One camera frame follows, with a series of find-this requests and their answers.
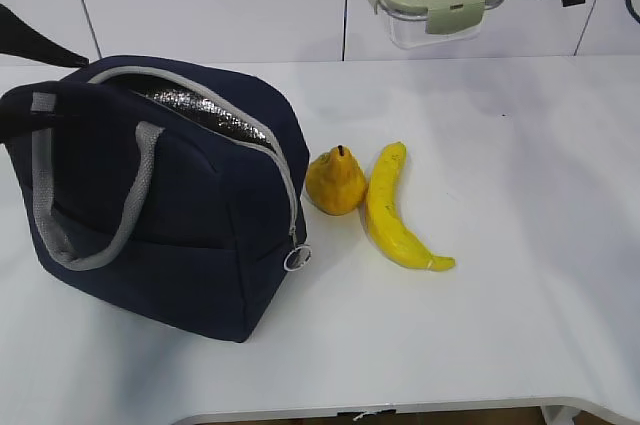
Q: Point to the navy insulated lunch bag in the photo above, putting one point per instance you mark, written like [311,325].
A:
[173,190]

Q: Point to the yellow banana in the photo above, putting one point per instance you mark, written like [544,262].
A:
[384,223]

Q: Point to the yellow pear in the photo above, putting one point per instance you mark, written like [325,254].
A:
[335,182]

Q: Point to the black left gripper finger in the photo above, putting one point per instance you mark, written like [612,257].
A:
[16,123]
[18,39]

